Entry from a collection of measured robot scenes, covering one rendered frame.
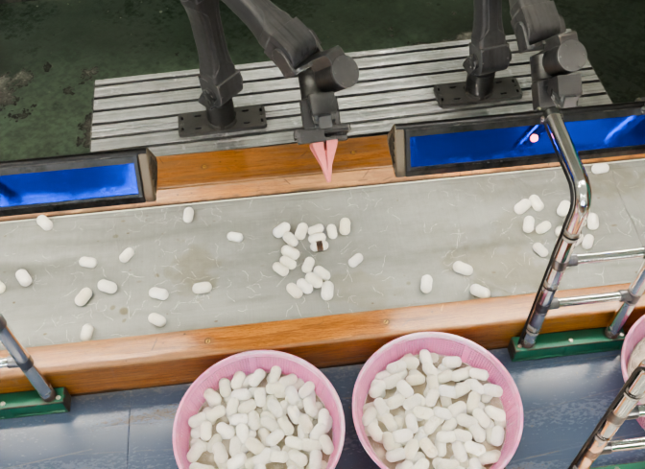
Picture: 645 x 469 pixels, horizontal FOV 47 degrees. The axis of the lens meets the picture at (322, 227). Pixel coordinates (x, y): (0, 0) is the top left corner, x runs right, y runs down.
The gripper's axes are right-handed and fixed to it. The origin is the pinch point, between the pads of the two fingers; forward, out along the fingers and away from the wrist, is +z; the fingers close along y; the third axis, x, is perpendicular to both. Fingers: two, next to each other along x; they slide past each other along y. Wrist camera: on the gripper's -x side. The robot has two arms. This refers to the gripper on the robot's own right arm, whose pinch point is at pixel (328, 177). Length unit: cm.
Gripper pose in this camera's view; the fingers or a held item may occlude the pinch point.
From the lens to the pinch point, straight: 137.4
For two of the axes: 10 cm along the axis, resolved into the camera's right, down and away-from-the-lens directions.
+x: -0.8, -0.3, 10.0
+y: 9.9, -1.5, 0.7
